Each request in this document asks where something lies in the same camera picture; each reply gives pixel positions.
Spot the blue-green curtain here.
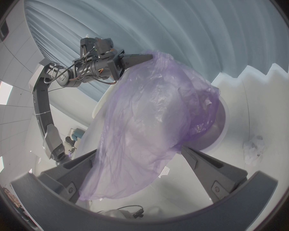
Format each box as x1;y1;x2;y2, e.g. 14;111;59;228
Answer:
23;0;289;127

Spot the black cable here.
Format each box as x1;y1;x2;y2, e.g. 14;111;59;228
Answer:
116;205;146;218

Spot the clear printed wrapper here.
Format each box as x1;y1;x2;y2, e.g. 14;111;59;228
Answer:
243;134;267;165

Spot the white trash bin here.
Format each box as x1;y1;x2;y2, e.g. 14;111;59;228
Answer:
92;80;230;153

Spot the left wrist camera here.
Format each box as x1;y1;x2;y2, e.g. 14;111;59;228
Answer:
94;37;115;58

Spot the purple plastic bag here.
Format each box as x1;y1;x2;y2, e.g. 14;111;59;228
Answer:
78;49;221;200

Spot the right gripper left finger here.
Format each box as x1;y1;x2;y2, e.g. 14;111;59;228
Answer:
39;149;98;203

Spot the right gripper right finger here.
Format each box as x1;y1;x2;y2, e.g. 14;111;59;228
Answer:
181;146;248;203

